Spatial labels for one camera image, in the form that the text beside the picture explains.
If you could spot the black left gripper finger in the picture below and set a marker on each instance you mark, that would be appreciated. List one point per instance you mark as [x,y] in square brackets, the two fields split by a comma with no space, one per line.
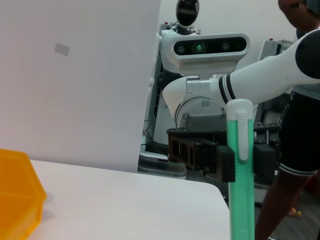
[225,165]
[265,162]

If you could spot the green white pen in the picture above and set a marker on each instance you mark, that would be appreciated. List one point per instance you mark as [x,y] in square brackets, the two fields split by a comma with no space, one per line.
[241,200]

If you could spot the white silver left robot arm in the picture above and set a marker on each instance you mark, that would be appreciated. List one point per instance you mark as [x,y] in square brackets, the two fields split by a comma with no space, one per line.
[262,77]

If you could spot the person bare forearm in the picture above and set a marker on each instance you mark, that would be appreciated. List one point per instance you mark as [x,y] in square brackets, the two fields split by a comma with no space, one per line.
[297,15]

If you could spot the person in black shorts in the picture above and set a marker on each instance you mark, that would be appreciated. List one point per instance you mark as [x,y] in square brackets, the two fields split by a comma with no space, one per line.
[300,137]

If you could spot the yellow floor object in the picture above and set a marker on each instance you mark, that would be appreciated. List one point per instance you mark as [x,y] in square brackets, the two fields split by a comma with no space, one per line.
[295,213]

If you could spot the white background machine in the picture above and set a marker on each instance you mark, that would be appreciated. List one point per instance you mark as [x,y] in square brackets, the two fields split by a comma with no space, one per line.
[272,48]

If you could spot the white humanoid robot black head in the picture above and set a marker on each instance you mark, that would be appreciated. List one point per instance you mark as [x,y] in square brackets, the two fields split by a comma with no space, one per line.
[187,12]

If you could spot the yellow plastic bin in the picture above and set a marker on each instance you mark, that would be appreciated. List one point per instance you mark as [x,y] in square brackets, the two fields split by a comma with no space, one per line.
[17,195]

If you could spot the black background equipment frame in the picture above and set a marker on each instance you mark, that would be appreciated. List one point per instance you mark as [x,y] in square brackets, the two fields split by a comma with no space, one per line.
[266,127]

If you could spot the white head camera bar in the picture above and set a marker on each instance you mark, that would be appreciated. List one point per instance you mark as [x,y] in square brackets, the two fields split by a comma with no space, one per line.
[210,47]

